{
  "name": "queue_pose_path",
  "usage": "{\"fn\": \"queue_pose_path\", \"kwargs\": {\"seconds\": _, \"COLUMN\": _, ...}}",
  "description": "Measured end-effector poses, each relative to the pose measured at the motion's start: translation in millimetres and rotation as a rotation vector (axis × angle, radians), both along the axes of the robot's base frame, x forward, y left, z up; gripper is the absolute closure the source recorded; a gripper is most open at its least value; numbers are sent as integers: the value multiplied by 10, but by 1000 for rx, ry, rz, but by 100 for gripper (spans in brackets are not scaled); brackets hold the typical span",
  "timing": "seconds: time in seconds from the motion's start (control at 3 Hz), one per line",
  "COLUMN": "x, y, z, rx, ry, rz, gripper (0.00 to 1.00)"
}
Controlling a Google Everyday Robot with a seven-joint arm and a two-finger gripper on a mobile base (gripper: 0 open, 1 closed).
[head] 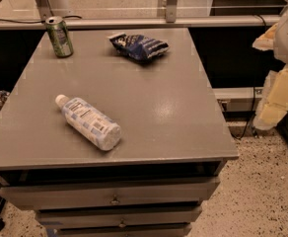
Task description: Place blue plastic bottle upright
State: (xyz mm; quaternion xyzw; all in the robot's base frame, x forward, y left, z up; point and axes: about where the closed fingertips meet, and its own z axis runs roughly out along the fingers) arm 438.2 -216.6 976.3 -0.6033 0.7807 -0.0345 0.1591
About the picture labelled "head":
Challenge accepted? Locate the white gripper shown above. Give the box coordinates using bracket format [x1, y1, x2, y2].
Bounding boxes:
[252, 9, 288, 130]

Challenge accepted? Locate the clear blue-labelled plastic bottle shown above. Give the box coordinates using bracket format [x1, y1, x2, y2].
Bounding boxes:
[55, 95, 121, 151]

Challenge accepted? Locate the grey drawer cabinet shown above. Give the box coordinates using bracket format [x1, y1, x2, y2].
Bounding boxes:
[0, 28, 240, 237]

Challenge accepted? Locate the blue chip bag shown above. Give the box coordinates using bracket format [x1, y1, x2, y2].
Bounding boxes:
[108, 33, 170, 62]

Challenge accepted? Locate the bottom grey drawer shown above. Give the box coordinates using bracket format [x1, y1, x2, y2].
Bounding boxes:
[56, 223, 191, 237]

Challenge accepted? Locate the grey drawer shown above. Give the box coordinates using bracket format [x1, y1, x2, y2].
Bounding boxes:
[0, 177, 220, 210]
[56, 223, 191, 237]
[36, 204, 201, 229]

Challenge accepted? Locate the green soda can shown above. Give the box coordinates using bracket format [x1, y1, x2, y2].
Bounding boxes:
[45, 16, 74, 58]

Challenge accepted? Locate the middle grey drawer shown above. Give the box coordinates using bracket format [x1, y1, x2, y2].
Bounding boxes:
[36, 204, 201, 229]

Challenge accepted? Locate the top grey drawer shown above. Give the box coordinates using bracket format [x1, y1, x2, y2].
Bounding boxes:
[0, 177, 220, 210]

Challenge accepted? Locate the metal railing frame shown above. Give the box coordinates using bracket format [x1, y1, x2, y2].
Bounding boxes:
[0, 0, 288, 30]

